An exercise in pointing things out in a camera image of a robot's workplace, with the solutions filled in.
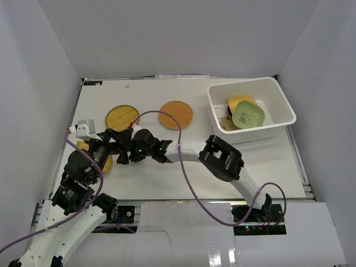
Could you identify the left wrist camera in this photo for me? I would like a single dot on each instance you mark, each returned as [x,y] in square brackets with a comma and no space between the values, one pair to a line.
[86,128]

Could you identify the round orange woven plate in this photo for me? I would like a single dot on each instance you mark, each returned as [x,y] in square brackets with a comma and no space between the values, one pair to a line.
[180,111]

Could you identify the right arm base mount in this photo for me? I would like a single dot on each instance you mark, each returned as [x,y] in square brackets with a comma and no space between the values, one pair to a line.
[258,225]

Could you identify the rectangular bamboo tray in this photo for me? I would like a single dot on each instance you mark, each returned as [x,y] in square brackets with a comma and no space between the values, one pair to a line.
[109,161]

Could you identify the cream floral round plate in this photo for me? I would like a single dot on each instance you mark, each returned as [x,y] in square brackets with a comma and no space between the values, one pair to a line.
[227,123]

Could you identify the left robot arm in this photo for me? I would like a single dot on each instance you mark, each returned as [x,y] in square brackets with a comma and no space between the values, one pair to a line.
[76,209]

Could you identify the round green-rimmed bamboo plate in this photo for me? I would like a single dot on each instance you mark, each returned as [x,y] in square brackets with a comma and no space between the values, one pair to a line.
[120,117]

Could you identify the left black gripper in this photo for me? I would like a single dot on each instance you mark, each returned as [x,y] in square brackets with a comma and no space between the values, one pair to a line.
[110,139]

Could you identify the green square plate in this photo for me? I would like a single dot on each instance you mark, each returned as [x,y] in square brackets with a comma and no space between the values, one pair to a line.
[248,115]

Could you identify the dark gold-patterned round plate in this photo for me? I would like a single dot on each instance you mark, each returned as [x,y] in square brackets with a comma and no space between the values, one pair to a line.
[230,112]

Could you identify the white plastic bin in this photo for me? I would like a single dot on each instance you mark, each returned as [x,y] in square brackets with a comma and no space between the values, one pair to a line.
[268,95]

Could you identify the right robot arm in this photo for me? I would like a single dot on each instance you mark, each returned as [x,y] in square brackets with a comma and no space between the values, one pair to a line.
[219,157]

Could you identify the yellow square plate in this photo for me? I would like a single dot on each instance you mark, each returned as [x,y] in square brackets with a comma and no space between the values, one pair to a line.
[235,100]

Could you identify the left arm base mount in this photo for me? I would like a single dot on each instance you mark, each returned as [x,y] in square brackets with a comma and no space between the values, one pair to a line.
[118,221]

